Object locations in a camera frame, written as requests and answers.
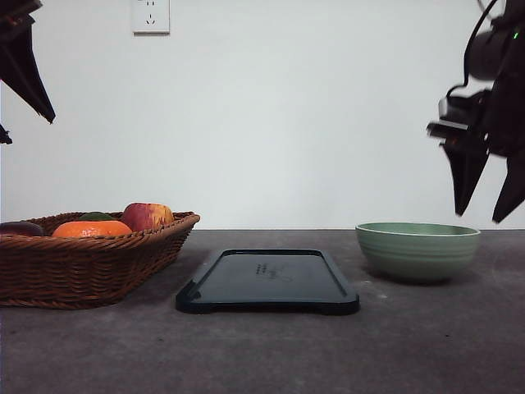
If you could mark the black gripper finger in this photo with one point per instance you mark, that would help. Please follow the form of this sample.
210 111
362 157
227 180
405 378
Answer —
468 162
20 74
513 192
4 136

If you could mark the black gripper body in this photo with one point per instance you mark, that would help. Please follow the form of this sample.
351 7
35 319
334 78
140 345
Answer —
16 33
495 118

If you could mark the light green ceramic bowl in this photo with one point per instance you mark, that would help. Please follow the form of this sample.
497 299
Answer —
416 251

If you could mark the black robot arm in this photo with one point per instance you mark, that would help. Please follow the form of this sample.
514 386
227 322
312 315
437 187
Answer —
497 54

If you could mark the brown woven wicker basket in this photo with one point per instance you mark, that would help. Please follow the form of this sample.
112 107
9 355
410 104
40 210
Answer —
85 272

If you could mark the dark purple fruit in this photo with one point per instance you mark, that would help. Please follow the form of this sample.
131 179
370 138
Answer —
25 228

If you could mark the green avocado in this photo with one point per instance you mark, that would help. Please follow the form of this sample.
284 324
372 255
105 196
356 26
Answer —
96 216

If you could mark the orange tangerine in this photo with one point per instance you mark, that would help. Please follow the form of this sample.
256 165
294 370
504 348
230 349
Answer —
93 228

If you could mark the red yellow apple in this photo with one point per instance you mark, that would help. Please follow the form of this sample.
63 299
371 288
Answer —
144 216

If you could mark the dark blue rectangular tray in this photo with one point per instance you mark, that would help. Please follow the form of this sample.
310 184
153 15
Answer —
269 281

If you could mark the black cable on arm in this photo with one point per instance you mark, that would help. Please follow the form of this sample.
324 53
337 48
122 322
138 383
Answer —
465 59

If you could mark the white wall socket left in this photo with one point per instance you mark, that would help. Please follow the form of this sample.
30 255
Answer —
151 18

